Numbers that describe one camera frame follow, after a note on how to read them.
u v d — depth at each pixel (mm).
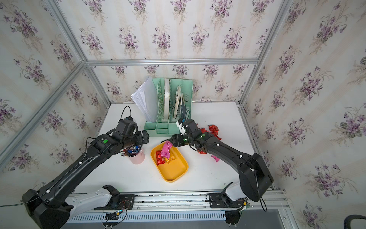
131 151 819
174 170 852
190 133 630
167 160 844
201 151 902
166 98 902
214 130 1003
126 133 557
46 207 362
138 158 874
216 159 859
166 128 974
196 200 749
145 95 901
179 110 1031
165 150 839
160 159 855
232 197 612
